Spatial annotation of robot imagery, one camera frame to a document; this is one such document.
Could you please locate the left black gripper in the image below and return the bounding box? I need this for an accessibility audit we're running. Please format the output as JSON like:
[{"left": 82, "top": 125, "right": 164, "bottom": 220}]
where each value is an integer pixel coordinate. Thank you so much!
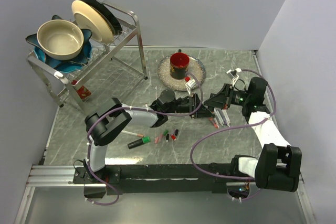
[{"left": 165, "top": 94, "right": 215, "bottom": 119}]

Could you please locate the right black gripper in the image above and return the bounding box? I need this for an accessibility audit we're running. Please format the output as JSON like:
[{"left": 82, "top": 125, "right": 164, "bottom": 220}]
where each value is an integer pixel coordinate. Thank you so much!
[{"left": 204, "top": 83, "right": 251, "bottom": 109}]

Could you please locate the pink cap white pen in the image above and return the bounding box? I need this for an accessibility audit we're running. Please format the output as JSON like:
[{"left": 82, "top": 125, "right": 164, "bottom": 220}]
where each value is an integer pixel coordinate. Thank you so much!
[{"left": 213, "top": 114, "right": 220, "bottom": 129}]

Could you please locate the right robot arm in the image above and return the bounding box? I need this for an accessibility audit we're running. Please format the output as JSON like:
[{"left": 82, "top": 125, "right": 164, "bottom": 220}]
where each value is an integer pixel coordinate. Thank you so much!
[{"left": 204, "top": 77, "right": 302, "bottom": 192}]

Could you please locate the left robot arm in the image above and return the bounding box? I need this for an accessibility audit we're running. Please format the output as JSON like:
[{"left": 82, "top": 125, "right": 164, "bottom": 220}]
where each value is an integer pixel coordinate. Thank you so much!
[{"left": 84, "top": 89, "right": 213, "bottom": 183}]

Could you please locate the peach tip white pen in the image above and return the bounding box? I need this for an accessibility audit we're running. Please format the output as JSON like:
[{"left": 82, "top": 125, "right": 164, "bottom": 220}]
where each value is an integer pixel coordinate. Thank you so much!
[{"left": 121, "top": 130, "right": 144, "bottom": 138}]

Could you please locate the speckled grey plate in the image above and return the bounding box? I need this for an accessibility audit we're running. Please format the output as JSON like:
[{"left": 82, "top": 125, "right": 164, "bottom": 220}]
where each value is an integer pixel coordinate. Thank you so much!
[{"left": 157, "top": 54, "right": 206, "bottom": 92}]

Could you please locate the black red mug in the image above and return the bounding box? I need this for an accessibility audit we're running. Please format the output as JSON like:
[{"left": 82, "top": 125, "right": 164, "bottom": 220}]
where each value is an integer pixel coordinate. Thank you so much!
[{"left": 170, "top": 49, "right": 190, "bottom": 80}]

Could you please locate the green cap black highlighter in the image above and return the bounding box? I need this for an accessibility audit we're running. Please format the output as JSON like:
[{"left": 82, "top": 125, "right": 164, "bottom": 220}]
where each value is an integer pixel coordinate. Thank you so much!
[{"left": 128, "top": 136, "right": 151, "bottom": 150}]

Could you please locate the steel dish rack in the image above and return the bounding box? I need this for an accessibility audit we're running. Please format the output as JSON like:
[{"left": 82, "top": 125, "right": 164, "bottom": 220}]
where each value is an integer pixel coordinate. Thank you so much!
[{"left": 27, "top": 1, "right": 148, "bottom": 113}]

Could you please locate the black plate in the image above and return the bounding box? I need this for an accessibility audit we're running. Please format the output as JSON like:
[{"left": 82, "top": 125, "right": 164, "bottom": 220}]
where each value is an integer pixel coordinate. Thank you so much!
[{"left": 80, "top": 0, "right": 123, "bottom": 35}]

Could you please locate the red sticker tag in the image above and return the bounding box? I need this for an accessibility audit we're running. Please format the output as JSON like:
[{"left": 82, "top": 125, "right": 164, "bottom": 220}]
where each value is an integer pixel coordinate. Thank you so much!
[{"left": 77, "top": 86, "right": 91, "bottom": 101}]

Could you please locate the blue star-shaped dish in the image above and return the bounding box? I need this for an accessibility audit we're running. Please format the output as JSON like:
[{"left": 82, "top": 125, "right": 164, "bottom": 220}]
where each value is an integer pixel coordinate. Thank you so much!
[{"left": 25, "top": 15, "right": 92, "bottom": 73}]

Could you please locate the cream plate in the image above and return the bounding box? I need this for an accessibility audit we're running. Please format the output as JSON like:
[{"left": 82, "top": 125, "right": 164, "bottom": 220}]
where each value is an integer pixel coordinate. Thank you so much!
[{"left": 71, "top": 0, "right": 114, "bottom": 44}]

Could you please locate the beige ceramic bowl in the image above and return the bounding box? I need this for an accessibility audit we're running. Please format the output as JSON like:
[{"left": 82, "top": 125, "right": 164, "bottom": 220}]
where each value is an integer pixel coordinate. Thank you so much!
[{"left": 36, "top": 19, "right": 84, "bottom": 61}]

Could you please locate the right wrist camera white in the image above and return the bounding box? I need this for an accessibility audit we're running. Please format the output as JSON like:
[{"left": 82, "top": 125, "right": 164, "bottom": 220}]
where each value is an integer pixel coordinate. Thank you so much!
[{"left": 226, "top": 68, "right": 242, "bottom": 86}]

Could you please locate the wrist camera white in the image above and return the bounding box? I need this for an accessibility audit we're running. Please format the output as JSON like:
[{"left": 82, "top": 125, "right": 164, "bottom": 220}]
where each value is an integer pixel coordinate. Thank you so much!
[
  {"left": 226, "top": 68, "right": 242, "bottom": 86},
  {"left": 184, "top": 76, "right": 197, "bottom": 96}
]

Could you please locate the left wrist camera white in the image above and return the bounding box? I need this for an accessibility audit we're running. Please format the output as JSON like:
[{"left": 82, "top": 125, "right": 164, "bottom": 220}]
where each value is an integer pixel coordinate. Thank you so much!
[{"left": 184, "top": 76, "right": 197, "bottom": 96}]

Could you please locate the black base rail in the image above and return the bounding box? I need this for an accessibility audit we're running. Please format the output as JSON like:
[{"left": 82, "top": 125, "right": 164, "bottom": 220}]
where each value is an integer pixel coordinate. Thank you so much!
[{"left": 73, "top": 163, "right": 260, "bottom": 199}]

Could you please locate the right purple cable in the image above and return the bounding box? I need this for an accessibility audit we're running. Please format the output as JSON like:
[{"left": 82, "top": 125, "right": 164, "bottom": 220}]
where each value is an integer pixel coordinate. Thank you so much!
[{"left": 190, "top": 69, "right": 277, "bottom": 201}]

